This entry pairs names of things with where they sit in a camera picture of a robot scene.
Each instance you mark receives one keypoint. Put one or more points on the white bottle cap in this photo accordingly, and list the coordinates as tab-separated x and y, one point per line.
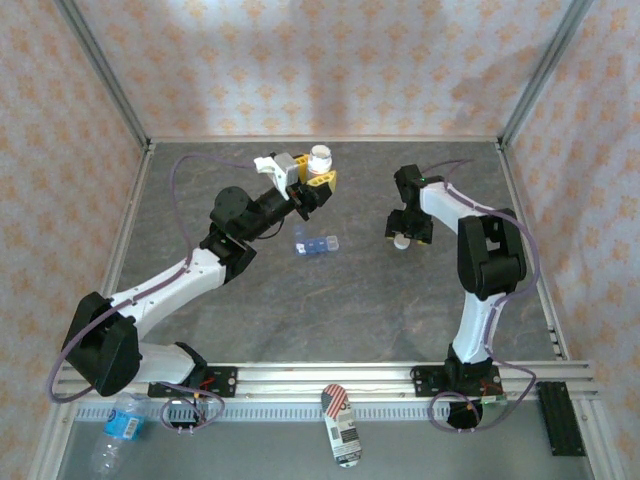
401	243

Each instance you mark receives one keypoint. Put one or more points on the small black rail bracket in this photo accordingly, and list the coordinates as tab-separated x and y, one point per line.
554	344

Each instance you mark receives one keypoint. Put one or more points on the black ribbed plate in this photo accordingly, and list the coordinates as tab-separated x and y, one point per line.
561	420

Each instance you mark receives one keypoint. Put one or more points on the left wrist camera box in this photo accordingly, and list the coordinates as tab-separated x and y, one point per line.
285	172

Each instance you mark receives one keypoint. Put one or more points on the clear plastic water bottle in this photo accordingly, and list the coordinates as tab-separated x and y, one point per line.
120	430

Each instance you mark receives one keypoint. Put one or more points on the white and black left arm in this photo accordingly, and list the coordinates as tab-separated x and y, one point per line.
165	290

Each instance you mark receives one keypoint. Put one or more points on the aluminium frame post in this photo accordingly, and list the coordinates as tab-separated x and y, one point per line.
545	70
105	75

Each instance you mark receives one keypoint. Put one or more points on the small green circuit board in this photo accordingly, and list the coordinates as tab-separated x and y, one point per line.
495	399

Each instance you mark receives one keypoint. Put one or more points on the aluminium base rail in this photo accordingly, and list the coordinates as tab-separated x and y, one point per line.
325	377

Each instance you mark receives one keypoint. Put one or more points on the white pill bottle orange label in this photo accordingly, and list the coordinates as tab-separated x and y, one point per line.
320	157

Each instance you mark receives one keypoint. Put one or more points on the aluminium table edge rail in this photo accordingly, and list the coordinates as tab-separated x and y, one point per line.
350	139
133	200
510	175

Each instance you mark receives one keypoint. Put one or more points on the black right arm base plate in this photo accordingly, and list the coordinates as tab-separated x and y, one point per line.
427	381

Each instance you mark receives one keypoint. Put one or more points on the blue weekly pill organizer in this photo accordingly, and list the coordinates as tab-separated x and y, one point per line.
320	245

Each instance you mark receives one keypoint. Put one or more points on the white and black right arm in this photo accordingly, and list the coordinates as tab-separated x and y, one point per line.
480	320

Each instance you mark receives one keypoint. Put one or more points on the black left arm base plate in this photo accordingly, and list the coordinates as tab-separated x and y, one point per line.
225	381

